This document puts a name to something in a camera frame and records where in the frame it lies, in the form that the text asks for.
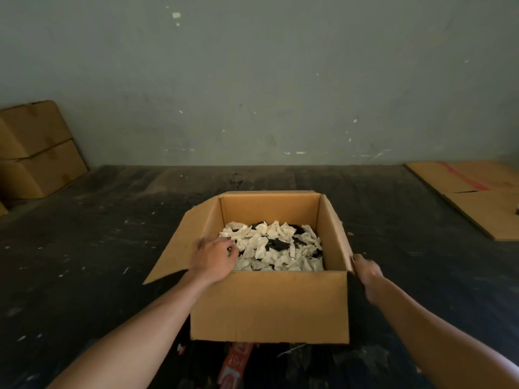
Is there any person's left hand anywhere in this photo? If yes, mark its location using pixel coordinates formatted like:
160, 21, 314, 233
188, 237, 240, 286

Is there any person's right hand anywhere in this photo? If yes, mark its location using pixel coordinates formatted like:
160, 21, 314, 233
352, 254, 385, 304

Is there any brown cardboard box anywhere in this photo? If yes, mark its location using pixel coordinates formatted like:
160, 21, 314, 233
143, 190, 368, 345
0, 139, 89, 200
0, 100, 74, 161

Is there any person's left forearm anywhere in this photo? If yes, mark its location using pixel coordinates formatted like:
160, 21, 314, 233
46, 274, 212, 389

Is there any person's right forearm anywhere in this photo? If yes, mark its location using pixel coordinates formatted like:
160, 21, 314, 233
366, 278, 519, 389

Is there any black item under packets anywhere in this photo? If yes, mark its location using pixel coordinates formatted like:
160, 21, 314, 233
242, 223, 323, 258

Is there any orange printed wrapper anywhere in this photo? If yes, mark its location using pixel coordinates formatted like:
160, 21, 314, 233
217, 342, 254, 386

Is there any flat cardboard sheet red tape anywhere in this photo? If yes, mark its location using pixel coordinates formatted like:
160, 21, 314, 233
405, 160, 519, 242

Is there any closed brown cardboard box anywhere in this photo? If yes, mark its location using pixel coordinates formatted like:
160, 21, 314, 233
0, 100, 74, 161
0, 139, 89, 200

